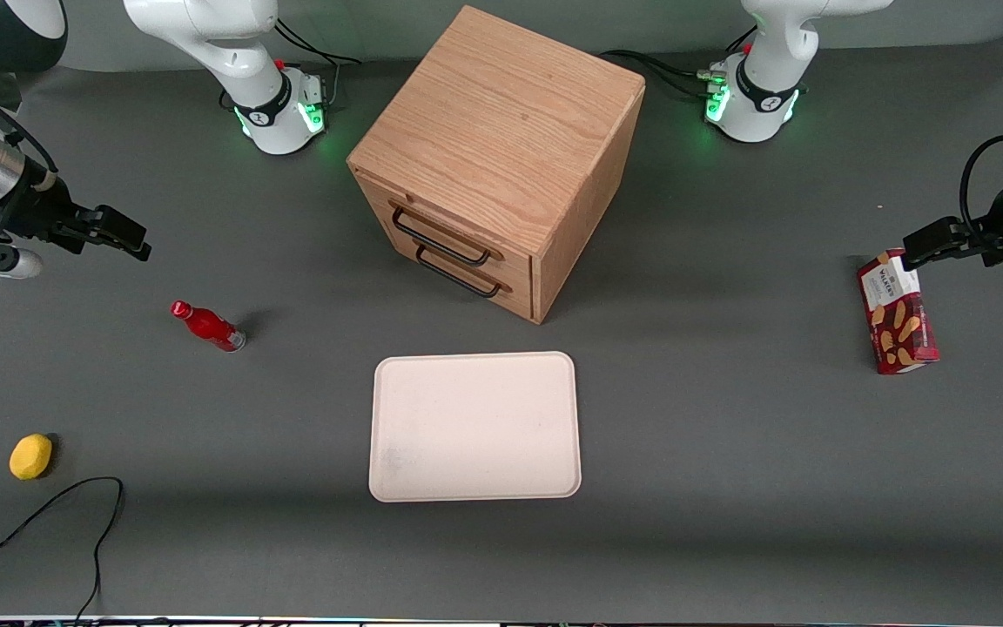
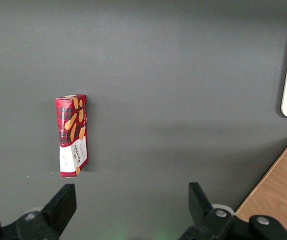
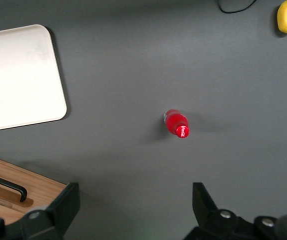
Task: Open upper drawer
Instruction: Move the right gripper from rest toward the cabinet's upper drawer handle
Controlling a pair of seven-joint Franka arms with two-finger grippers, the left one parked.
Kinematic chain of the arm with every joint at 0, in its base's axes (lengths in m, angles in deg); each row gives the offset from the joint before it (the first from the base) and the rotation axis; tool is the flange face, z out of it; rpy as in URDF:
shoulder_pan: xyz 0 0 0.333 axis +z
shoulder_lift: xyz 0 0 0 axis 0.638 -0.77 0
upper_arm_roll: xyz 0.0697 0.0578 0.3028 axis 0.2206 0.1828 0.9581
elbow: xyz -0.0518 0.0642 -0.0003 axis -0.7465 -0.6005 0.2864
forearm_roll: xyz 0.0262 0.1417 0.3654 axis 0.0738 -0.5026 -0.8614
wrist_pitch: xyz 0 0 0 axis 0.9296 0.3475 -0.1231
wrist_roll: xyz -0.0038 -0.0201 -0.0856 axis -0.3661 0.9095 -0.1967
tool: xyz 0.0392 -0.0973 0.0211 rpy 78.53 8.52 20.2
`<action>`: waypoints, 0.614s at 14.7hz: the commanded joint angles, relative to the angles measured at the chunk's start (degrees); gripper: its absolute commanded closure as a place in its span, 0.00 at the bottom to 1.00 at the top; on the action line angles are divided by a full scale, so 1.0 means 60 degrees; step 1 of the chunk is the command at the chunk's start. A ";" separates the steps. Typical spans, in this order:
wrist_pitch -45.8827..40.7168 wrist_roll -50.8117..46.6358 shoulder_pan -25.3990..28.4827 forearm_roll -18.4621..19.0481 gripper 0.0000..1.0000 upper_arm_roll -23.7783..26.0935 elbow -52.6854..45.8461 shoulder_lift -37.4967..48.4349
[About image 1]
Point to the yellow lemon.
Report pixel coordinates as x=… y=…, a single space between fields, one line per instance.
x=30 y=456

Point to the red plastic bottle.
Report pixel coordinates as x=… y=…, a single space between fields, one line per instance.
x=208 y=326

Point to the wooden drawer front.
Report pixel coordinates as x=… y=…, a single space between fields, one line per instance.
x=515 y=268
x=519 y=301

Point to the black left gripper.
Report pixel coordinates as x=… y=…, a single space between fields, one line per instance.
x=995 y=236

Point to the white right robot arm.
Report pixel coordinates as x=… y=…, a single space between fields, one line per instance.
x=249 y=61

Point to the oak wooden drawer cabinet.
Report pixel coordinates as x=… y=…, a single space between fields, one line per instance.
x=501 y=113

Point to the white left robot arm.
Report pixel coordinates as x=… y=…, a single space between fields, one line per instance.
x=771 y=52

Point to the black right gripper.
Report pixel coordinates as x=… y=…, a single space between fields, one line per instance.
x=38 y=212

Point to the red shortbread cookie box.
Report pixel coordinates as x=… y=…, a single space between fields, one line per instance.
x=902 y=331

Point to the beige rectangular tray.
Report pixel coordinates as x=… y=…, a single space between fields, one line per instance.
x=475 y=427

